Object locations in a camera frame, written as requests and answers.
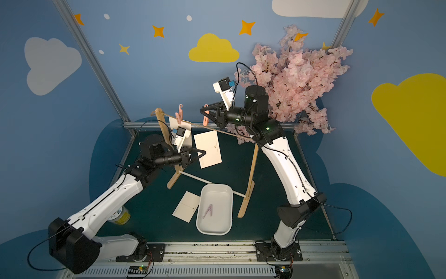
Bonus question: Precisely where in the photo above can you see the white postcard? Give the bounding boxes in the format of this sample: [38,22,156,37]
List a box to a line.
[172,191,200,223]
[194,131,222,169]
[168,117,192,147]

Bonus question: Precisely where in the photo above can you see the purple clothespin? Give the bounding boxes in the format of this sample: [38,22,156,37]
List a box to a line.
[202,204,213,219]

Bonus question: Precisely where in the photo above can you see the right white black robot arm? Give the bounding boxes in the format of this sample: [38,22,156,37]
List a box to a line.
[200,79,326,252]

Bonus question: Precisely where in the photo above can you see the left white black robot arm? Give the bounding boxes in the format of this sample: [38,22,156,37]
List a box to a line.
[48,134,206,274]

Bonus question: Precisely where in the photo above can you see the white rectangular tray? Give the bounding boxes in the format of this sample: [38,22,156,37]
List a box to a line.
[196,184,233,236]

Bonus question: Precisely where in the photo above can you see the pink cherry blossom tree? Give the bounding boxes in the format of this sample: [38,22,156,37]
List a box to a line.
[234,24,353,136]

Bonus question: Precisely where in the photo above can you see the yellow tin can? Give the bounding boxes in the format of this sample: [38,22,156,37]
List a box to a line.
[108,206,131,226]

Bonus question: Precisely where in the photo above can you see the wooden drying rack frame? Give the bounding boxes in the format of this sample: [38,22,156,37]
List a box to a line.
[151,108,260,219]

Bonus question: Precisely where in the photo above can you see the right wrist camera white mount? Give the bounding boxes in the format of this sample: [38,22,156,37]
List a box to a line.
[213,77,235,110]

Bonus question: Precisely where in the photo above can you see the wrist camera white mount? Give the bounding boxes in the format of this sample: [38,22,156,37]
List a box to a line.
[213,77,235,110]
[173,127,192,152]

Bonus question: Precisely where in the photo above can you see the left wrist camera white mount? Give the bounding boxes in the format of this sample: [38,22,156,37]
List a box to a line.
[173,127,192,152]

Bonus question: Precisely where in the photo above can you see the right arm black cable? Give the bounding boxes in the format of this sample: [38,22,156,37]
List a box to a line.
[232,62,353,236]

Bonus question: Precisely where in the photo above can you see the jute string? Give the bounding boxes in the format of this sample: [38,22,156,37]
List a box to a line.
[150,110,260,144]

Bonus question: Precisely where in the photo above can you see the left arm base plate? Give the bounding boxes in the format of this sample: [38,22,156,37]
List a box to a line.
[116,243,166,263]

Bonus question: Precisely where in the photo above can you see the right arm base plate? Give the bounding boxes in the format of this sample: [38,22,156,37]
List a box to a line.
[254,240,303,262]

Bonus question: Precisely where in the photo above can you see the aluminium front rail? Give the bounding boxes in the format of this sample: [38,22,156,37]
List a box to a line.
[57,240,359,279]

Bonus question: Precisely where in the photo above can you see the aluminium frame profiles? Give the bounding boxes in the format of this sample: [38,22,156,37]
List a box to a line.
[52,1,353,239]

